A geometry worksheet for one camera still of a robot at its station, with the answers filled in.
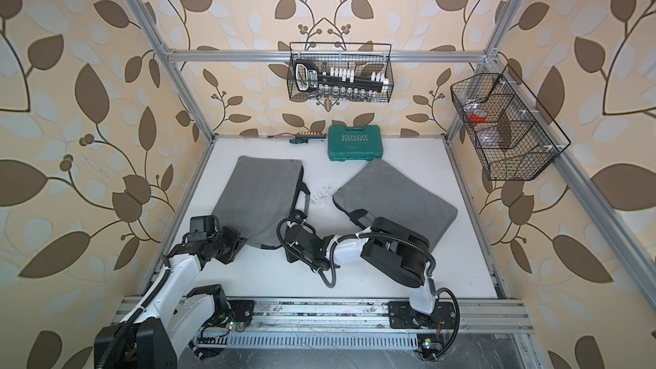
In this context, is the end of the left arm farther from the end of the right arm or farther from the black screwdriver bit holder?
the black screwdriver bit holder

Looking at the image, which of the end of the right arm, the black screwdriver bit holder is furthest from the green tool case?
the end of the right arm

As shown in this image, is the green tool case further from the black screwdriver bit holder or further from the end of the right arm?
the end of the right arm

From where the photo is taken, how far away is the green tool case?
111 cm
